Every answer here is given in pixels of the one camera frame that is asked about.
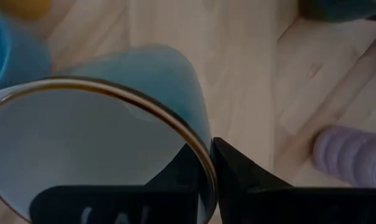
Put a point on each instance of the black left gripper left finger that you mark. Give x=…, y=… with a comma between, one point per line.
x=119, y=205

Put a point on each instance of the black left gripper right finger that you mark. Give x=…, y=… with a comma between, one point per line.
x=269, y=205

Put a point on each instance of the teal mug brown rim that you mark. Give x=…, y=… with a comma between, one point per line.
x=82, y=140

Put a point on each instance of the lilac ribbed mug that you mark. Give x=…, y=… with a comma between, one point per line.
x=350, y=155

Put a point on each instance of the dark brown glazed mug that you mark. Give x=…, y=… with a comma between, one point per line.
x=340, y=9

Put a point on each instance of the blue mug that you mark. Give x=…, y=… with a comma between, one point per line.
x=16, y=56

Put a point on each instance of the yellow mug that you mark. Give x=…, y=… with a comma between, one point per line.
x=23, y=7

